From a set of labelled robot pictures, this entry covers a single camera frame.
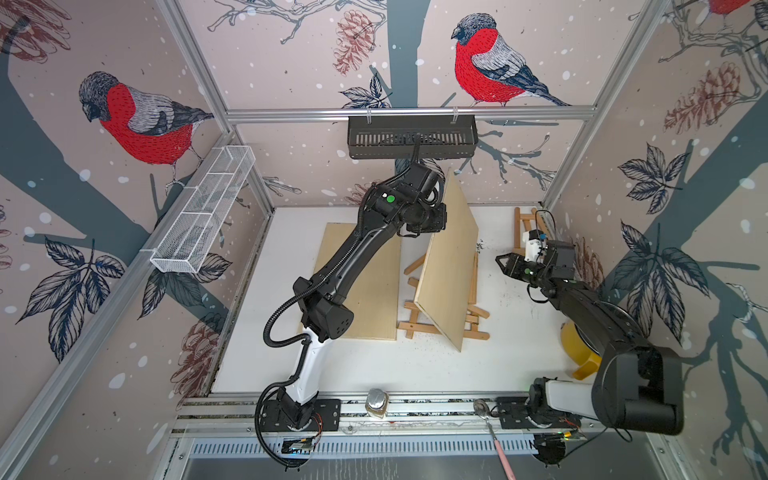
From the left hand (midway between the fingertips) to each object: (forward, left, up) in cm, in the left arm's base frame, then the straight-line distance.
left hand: (450, 219), depth 76 cm
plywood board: (-8, +21, -29) cm, 36 cm away
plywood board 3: (-13, +1, -11) cm, 17 cm away
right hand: (0, -19, -16) cm, 25 cm away
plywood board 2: (-5, +21, -31) cm, 38 cm away
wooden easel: (-6, -10, -27) cm, 29 cm away
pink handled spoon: (-38, -8, -32) cm, 50 cm away
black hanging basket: (+44, +14, -4) cm, 47 cm away
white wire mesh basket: (-7, +66, +1) cm, 66 cm away
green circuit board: (-46, +36, -31) cm, 66 cm away
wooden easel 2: (-14, -9, -28) cm, 33 cm away
